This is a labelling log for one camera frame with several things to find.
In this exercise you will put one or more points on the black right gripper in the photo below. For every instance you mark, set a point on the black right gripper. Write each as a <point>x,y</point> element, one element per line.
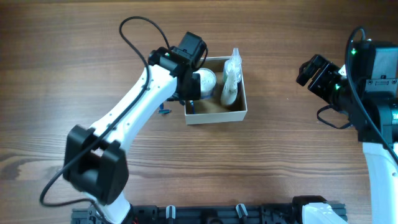
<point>308,69</point>

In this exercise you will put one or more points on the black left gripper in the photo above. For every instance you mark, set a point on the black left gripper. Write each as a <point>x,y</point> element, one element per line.
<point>195,91</point>

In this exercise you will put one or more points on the white lidded blue jar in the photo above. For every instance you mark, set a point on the white lidded blue jar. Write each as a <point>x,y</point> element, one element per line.
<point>207,82</point>

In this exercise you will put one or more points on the blue disposable razor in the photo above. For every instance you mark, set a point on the blue disposable razor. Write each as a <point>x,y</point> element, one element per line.
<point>162,110</point>

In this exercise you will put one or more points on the white squeeze tube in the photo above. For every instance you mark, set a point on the white squeeze tube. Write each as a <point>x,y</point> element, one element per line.
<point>230,87</point>

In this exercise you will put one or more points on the blue white toothbrush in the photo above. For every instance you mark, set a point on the blue white toothbrush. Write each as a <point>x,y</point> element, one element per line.
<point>192,105</point>

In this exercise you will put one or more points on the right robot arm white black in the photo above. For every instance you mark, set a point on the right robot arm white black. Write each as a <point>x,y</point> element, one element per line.
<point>366,92</point>

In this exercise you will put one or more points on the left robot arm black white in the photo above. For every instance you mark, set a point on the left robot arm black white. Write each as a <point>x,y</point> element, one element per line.
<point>95,158</point>

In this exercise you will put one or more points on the open beige cardboard box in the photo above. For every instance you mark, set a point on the open beige cardboard box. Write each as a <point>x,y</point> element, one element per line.
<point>210,110</point>

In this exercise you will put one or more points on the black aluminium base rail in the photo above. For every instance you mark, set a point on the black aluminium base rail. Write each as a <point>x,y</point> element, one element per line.
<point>264,214</point>

